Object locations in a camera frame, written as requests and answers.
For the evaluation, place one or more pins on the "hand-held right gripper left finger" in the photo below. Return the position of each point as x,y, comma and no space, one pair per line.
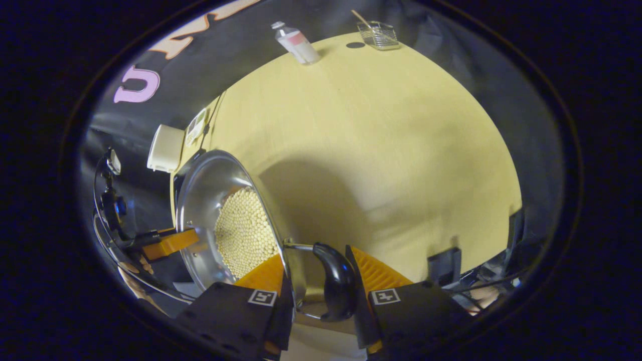
281,321

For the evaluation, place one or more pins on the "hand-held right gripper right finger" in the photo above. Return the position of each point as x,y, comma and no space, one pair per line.
362,321

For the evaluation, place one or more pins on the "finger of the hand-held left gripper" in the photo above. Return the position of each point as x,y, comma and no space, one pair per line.
170,243

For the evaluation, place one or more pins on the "steel pot with beans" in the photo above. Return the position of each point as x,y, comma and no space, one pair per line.
243,230

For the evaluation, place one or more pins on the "white toaster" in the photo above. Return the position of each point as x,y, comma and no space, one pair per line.
165,148

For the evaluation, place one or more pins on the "white divided bean dish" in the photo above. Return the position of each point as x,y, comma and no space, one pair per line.
196,126

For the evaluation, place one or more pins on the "small red label bottle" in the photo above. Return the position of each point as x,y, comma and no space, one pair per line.
298,45

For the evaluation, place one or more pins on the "small black disc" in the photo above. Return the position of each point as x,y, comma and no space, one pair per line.
355,45

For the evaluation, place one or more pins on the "clear ribbed container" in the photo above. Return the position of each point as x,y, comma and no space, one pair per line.
379,36

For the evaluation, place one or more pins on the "wooden stick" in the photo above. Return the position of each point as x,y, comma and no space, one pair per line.
359,17

